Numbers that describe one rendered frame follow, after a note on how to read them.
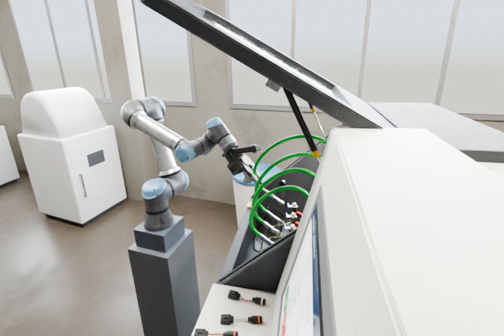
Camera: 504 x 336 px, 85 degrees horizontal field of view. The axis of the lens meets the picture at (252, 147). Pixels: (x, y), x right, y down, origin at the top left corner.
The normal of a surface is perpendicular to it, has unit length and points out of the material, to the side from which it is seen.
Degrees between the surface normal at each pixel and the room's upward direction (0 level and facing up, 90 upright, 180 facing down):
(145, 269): 90
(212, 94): 90
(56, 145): 90
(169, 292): 90
